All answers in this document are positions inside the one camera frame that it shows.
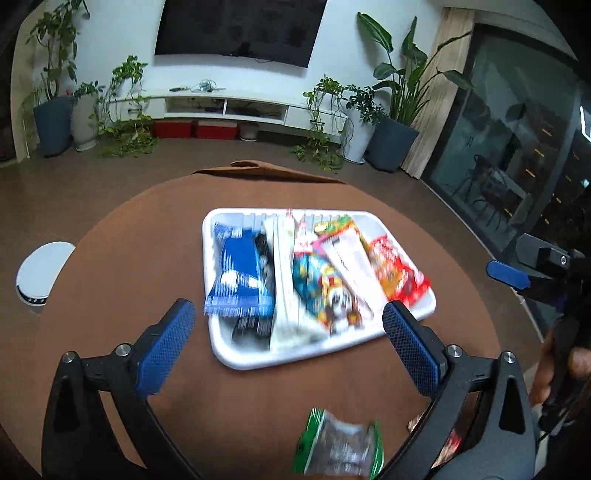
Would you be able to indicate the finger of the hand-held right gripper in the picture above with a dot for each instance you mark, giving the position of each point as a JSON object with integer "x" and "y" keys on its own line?
{"x": 540, "y": 256}
{"x": 508, "y": 273}

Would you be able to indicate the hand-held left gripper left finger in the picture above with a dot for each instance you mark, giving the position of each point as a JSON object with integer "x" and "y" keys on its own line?
{"x": 168, "y": 350}

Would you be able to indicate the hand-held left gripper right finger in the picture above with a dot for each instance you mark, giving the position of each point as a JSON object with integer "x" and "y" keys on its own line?
{"x": 411, "y": 346}

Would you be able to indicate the white plastic tray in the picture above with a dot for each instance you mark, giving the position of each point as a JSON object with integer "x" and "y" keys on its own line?
{"x": 240, "y": 357}

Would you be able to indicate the cream white snack packet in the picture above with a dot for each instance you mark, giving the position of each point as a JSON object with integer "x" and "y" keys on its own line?
{"x": 351, "y": 267}

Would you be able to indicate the colourful cartoon snack packet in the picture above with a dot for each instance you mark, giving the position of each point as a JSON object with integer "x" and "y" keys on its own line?
{"x": 323, "y": 290}

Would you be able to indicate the blue snack packet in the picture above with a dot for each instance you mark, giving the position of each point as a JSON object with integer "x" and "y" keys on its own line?
{"x": 240, "y": 272}

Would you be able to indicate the orange snack packet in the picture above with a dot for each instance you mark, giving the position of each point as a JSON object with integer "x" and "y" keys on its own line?
{"x": 364, "y": 244}

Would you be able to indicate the pale silver snack packet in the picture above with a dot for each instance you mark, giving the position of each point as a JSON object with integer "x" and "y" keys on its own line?
{"x": 284, "y": 300}

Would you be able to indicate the green and yellow snack packet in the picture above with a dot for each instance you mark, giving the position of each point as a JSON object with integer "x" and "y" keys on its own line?
{"x": 334, "y": 226}

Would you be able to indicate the pink snack packet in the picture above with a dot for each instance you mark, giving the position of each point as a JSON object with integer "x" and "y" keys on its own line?
{"x": 302, "y": 240}

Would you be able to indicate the person's right hand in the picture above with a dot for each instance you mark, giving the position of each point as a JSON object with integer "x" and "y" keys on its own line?
{"x": 545, "y": 364}

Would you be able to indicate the red snack packet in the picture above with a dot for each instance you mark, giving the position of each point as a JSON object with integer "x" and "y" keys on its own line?
{"x": 450, "y": 445}
{"x": 397, "y": 277}

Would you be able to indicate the black snack packet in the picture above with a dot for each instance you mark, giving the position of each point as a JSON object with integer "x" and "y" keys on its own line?
{"x": 251, "y": 330}

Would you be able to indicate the glass sliding door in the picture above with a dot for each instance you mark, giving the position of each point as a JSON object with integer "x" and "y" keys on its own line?
{"x": 508, "y": 152}

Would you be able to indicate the beige curtain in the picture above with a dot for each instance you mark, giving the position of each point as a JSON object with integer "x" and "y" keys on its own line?
{"x": 431, "y": 134}

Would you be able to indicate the broad-leaf plant in dark pot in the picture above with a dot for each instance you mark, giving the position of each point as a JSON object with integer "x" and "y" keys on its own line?
{"x": 392, "y": 145}

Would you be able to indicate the brown cardboard piece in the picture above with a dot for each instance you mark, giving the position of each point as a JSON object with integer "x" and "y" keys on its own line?
{"x": 258, "y": 168}

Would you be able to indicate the bushy plant in white pot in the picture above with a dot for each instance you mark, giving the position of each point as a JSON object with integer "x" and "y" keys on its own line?
{"x": 355, "y": 138}

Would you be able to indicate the trailing vine plant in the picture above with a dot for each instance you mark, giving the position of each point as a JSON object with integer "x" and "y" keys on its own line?
{"x": 318, "y": 147}
{"x": 129, "y": 134}

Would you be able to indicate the red storage box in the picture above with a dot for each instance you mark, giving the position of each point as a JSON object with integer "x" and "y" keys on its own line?
{"x": 173, "y": 129}
{"x": 216, "y": 130}

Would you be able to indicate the small white pot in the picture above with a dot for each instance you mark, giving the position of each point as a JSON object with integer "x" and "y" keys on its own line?
{"x": 249, "y": 133}

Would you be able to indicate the small plant in white pot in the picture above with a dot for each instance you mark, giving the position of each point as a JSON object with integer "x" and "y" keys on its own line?
{"x": 85, "y": 124}

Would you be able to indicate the white television cabinet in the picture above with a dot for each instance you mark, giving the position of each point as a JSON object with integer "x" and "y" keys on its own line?
{"x": 154, "y": 106}

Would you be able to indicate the slim tree in blue-grey pot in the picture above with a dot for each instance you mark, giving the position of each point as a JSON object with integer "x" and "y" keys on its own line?
{"x": 53, "y": 127}

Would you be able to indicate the black wall television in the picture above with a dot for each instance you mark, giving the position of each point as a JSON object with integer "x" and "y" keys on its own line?
{"x": 240, "y": 32}

